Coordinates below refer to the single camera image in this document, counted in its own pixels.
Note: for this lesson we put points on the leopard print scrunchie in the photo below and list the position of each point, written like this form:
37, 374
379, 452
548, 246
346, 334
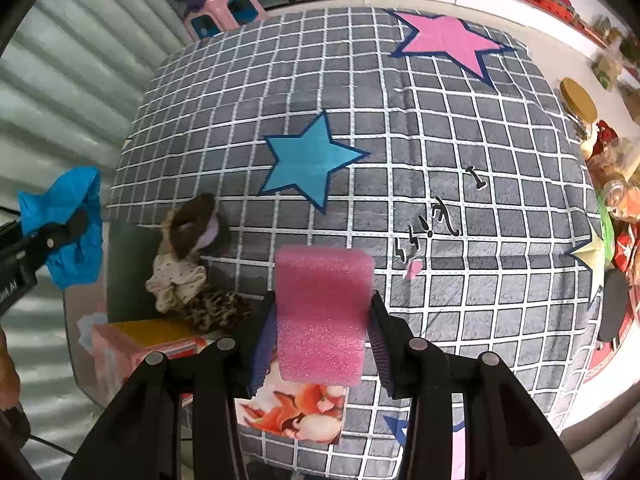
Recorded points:
215, 310

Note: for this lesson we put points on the red round mat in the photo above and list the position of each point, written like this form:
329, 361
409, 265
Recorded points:
605, 365

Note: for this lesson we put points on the pale green curtain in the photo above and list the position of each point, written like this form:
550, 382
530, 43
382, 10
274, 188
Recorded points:
75, 85

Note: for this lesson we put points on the white dotted scrunchie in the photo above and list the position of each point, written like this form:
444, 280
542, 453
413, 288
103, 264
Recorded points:
175, 282

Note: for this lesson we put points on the person's left hand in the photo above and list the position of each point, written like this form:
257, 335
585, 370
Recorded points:
6, 375

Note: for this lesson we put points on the pink sponge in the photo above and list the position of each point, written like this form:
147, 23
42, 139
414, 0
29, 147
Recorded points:
325, 310

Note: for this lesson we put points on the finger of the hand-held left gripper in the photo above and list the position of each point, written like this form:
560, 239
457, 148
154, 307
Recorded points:
55, 235

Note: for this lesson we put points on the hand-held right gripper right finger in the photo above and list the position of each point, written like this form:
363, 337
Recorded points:
382, 355

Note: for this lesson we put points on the grey storage box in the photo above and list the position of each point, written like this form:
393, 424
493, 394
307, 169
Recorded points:
130, 260

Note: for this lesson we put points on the pile of snack packets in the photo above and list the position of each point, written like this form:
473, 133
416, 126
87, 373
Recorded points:
620, 170

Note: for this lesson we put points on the brown and purple scrunchie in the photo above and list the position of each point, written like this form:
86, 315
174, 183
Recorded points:
192, 215

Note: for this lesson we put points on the black round lid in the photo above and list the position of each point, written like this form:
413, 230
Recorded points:
615, 305

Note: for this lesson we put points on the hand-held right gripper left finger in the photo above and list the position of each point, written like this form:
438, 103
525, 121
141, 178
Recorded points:
262, 345

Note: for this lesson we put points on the cream plush scrunchie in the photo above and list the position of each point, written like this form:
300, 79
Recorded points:
170, 242

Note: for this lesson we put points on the blue cloth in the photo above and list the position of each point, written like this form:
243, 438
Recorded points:
65, 195

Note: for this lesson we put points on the pink plastic stool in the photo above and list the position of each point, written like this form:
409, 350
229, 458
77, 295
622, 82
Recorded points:
220, 2

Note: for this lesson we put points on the glass jar with gold lid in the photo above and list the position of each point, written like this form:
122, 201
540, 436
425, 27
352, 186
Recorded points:
580, 100

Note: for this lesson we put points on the pink printed carton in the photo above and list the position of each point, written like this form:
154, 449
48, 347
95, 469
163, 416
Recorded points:
300, 415

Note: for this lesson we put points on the grey checked star blanket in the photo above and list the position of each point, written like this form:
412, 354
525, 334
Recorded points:
450, 160

